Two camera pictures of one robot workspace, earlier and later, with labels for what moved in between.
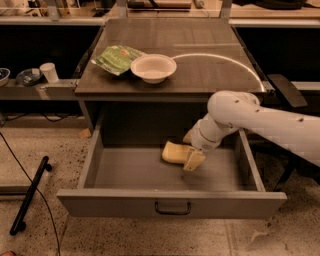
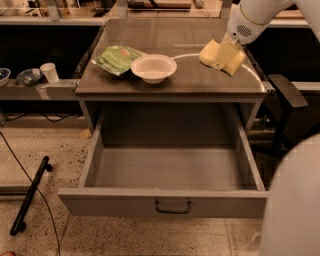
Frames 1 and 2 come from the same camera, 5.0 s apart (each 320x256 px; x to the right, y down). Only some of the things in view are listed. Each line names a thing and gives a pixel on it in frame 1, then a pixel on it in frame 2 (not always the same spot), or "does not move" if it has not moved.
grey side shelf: (61, 90) does not move
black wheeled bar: (19, 221) does not move
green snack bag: (116, 59) does not move
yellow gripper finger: (193, 160) to (229, 48)
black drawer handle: (172, 213) does not move
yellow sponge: (176, 153) to (209, 52)
